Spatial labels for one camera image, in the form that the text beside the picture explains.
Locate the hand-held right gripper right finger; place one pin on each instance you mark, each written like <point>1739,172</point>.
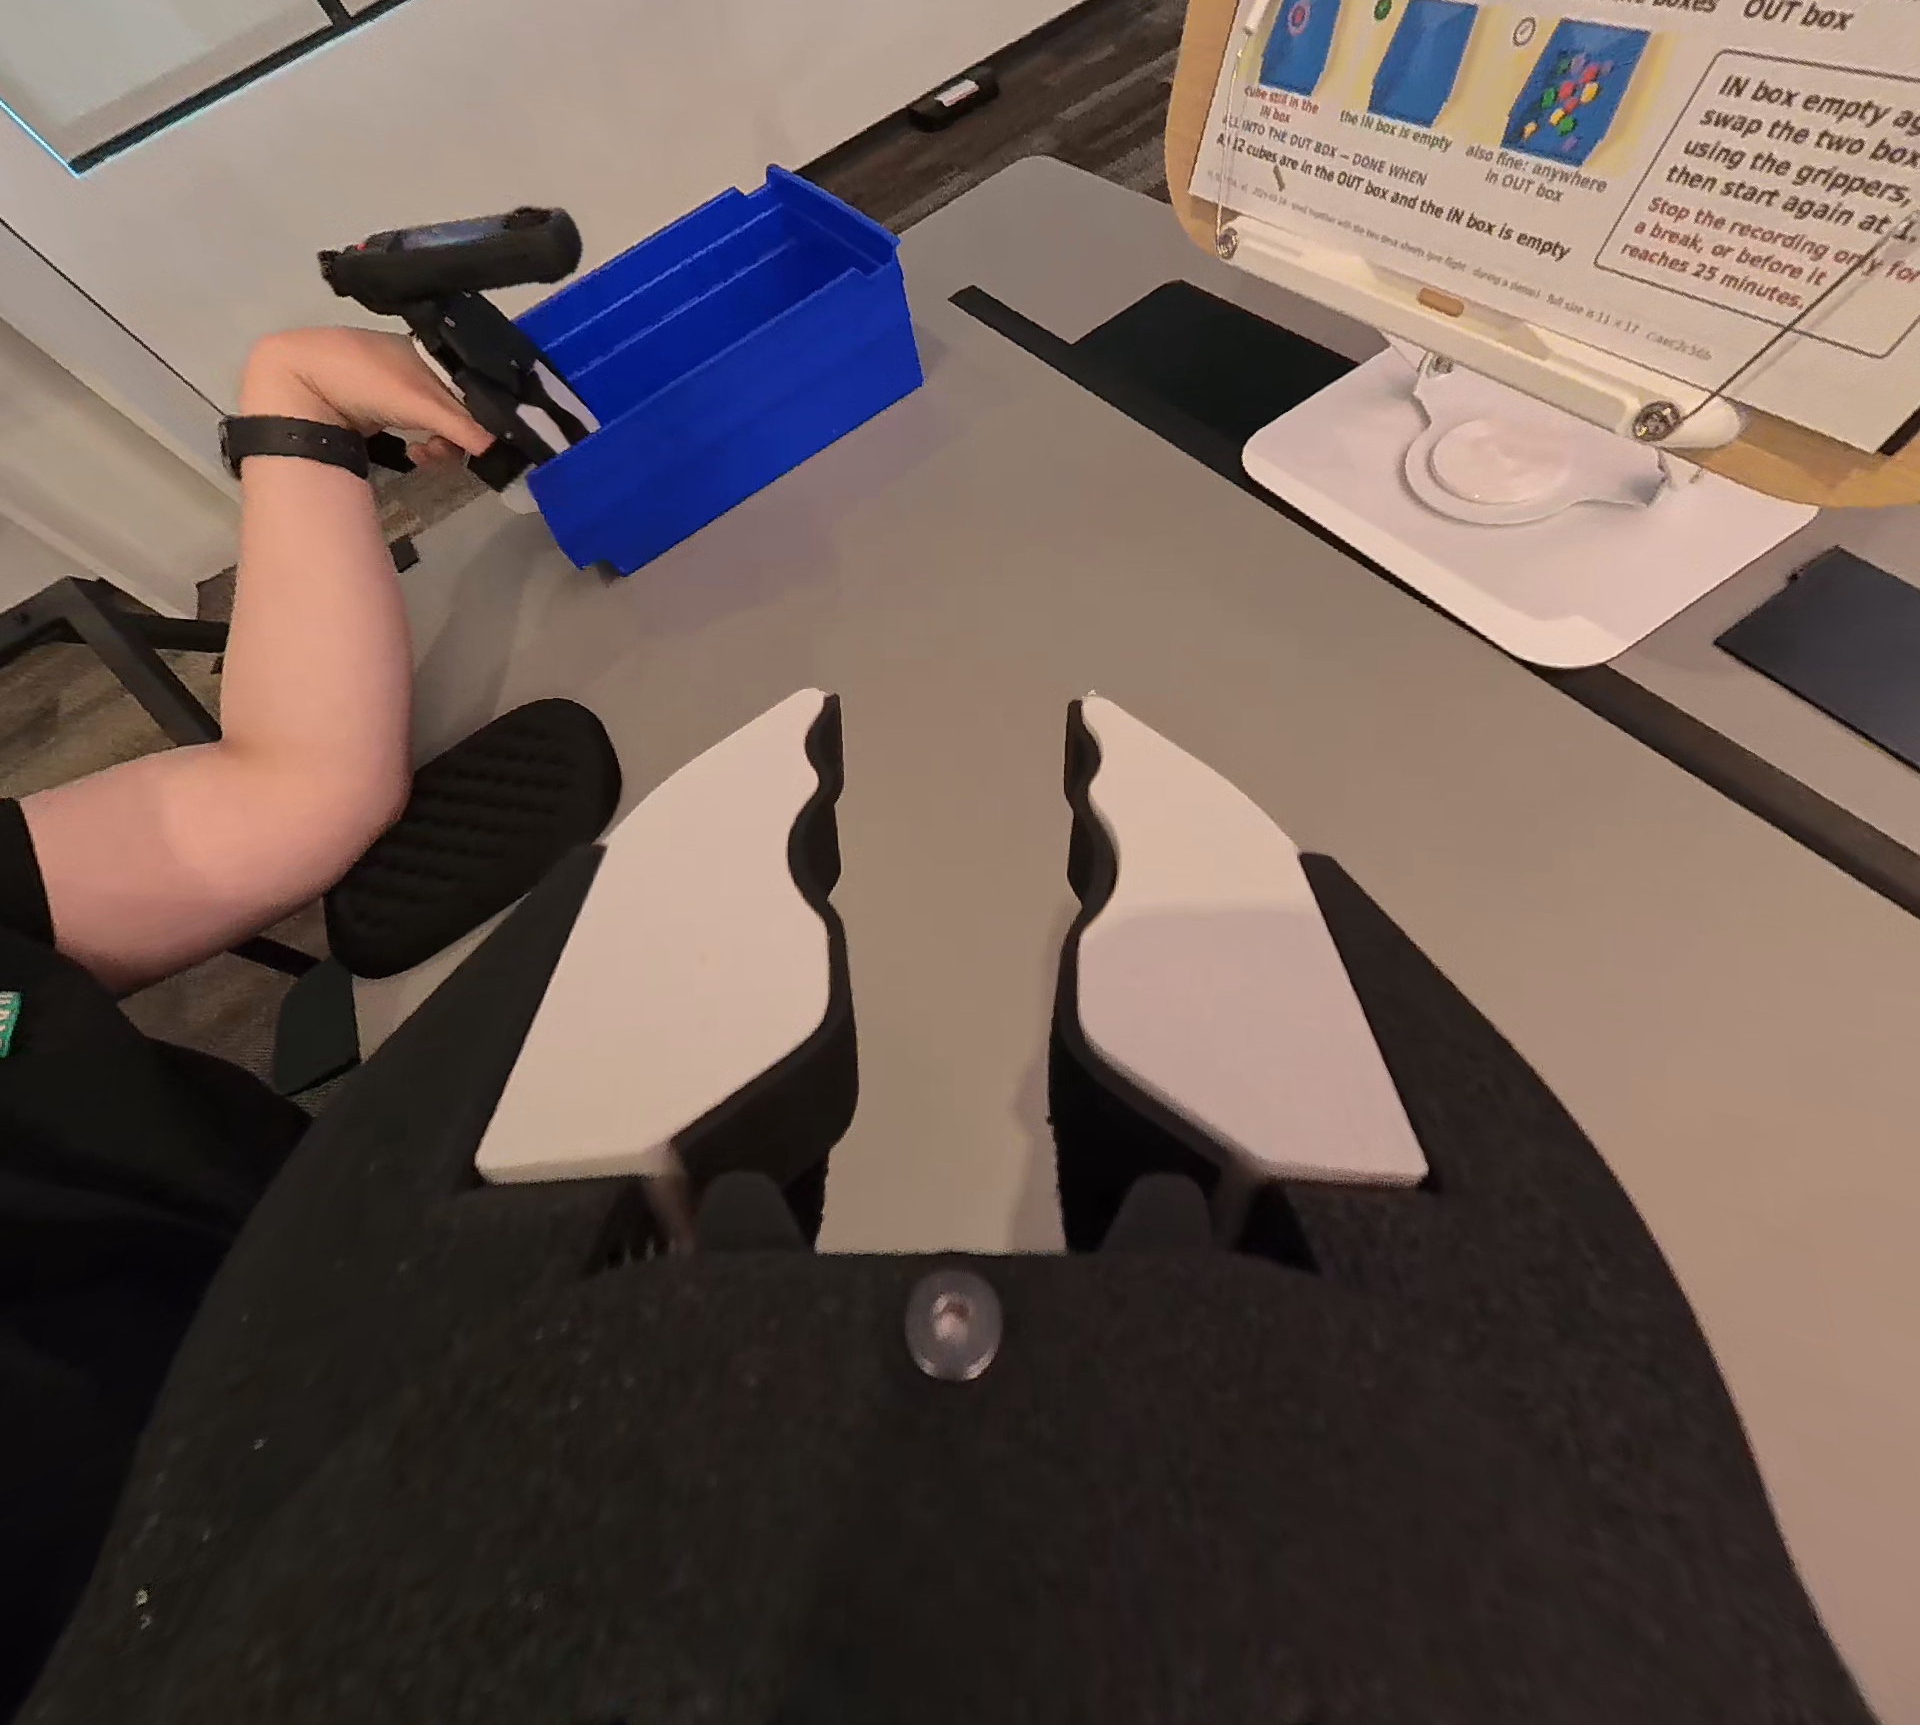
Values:
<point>1230,990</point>

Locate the printed instruction sheet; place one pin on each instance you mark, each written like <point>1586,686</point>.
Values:
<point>1575,104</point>

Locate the black metal table foot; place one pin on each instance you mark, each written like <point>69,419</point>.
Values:
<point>104,644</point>

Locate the person's left hand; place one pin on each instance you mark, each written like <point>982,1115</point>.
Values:
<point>345,382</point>

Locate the black floor outlet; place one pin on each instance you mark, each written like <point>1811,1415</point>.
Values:
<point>957,99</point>

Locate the blue plastic bin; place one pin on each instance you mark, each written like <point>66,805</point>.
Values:
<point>751,404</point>

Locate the white stand base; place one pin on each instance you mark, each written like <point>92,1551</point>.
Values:
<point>1501,571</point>

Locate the black wristband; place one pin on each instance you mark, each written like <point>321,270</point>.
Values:
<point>293,446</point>

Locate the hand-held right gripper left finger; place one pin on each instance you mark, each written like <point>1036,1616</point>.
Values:
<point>675,975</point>

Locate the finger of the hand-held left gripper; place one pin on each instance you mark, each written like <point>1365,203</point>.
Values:
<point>537,438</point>
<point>566,402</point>

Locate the person's left forearm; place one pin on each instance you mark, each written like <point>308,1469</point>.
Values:
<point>225,735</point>

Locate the black desk inlay plate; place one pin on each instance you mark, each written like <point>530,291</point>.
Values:
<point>1844,660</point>
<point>1215,361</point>

